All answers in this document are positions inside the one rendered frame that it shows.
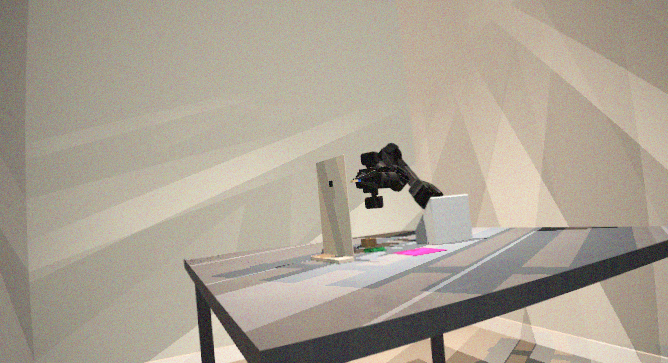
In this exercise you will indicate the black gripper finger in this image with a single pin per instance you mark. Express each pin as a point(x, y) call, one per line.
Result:
point(368, 187)
point(366, 173)

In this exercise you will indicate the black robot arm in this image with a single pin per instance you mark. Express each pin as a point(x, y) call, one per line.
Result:
point(390, 160)

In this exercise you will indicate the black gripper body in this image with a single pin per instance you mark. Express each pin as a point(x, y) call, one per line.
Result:
point(383, 180)

